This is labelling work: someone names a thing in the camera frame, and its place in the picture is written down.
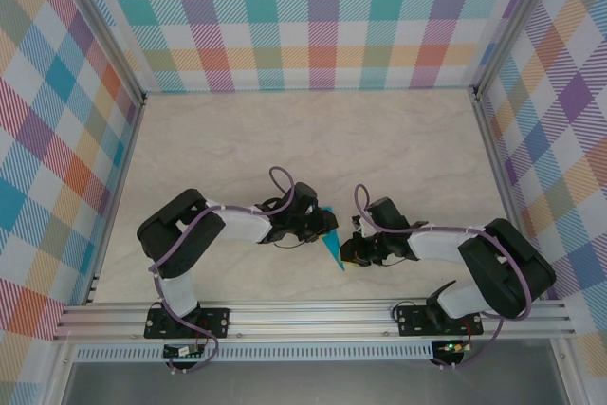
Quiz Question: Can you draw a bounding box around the blue paper sheet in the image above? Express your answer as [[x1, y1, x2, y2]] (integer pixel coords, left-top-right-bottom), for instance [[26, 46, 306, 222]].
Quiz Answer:
[[315, 204, 344, 273]]

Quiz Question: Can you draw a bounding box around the grey metal sheet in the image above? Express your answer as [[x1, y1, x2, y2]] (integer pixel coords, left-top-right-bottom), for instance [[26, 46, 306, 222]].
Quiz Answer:
[[61, 359, 570, 405]]

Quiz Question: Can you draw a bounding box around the small black circuit board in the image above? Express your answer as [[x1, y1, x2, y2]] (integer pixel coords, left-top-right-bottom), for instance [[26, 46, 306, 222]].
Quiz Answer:
[[162, 342, 206, 359]]

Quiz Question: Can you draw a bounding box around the purple cable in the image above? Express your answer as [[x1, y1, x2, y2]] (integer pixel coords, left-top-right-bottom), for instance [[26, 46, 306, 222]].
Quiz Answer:
[[147, 166, 299, 377], [353, 183, 532, 372]]

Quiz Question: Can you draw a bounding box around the thin black looped wire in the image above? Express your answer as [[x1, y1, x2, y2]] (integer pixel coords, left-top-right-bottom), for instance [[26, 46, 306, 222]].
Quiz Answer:
[[391, 298, 421, 325]]

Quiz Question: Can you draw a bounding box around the long aluminium base rail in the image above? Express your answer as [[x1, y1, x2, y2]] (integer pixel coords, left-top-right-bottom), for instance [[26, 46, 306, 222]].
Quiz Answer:
[[51, 298, 578, 343]]

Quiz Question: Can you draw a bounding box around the slotted aluminium cable strip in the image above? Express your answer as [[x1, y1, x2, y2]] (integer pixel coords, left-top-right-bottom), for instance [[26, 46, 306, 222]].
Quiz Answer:
[[74, 345, 435, 363]]

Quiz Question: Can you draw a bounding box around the black round cable mount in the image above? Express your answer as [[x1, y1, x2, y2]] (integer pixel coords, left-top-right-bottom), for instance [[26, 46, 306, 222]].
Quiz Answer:
[[428, 339, 474, 371], [164, 356, 211, 377]]

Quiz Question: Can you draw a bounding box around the aluminium side rail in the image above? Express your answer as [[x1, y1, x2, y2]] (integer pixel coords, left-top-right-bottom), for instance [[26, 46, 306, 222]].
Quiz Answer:
[[81, 96, 147, 306], [470, 91, 543, 302]]

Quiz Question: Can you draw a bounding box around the aluminium frame post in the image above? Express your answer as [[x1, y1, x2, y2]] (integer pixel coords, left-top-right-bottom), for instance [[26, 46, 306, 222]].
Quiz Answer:
[[471, 0, 568, 101], [549, 338, 583, 405], [55, 0, 149, 106], [45, 341, 81, 405]]

